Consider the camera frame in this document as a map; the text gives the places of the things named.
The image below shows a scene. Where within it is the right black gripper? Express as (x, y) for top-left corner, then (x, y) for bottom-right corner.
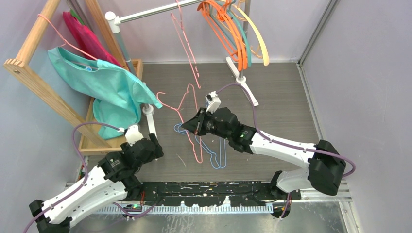
(183, 107), (231, 140)

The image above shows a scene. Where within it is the orange plastic hanger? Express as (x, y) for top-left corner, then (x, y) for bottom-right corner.
(206, 0), (248, 70)
(197, 0), (245, 71)

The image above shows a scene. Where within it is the teal plastic hanger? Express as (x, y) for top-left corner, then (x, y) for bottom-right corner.
(216, 0), (251, 71)

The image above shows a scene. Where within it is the beige plastic hanger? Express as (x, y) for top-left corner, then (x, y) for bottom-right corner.
(231, 0), (270, 66)

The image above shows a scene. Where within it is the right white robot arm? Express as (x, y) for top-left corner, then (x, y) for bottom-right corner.
(182, 107), (346, 200)

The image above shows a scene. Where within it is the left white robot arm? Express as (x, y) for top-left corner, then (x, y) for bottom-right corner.
(29, 133), (164, 233)

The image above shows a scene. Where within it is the wooden tray base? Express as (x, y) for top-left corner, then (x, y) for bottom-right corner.
(78, 59), (143, 156)

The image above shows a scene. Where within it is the teal shirt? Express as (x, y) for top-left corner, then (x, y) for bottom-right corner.
(48, 47), (162, 140)

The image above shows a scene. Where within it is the magenta garment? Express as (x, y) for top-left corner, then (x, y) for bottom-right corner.
(62, 12), (121, 67)

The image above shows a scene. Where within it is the metal clothes rack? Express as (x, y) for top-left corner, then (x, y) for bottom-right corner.
(104, 0), (259, 139)

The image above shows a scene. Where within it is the wooden clothes rack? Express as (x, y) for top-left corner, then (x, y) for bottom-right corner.
(3, 0), (108, 147)

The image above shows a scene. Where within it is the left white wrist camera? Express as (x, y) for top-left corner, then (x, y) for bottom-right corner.
(124, 124), (144, 146)

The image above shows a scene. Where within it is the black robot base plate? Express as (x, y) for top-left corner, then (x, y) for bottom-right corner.
(111, 172), (303, 220)

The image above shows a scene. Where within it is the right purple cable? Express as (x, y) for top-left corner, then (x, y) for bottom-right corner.
(215, 83), (357, 178)

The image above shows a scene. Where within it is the purple cable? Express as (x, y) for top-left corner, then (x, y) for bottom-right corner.
(215, 83), (357, 178)
(22, 122), (125, 233)

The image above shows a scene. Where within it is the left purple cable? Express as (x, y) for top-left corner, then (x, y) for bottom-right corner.
(22, 122), (125, 233)

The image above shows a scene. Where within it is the pink wire hanger on rack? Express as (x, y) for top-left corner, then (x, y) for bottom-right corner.
(37, 14), (98, 61)

